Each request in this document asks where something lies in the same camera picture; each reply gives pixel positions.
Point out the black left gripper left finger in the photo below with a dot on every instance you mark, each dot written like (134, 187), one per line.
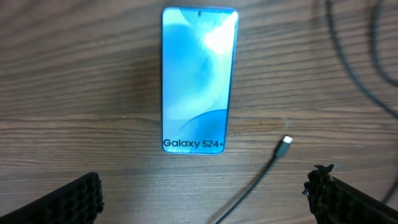
(79, 201)

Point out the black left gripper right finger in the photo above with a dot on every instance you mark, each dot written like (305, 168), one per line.
(332, 201)

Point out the blue Galaxy S24 smartphone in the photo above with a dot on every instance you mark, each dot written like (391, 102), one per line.
(198, 47)

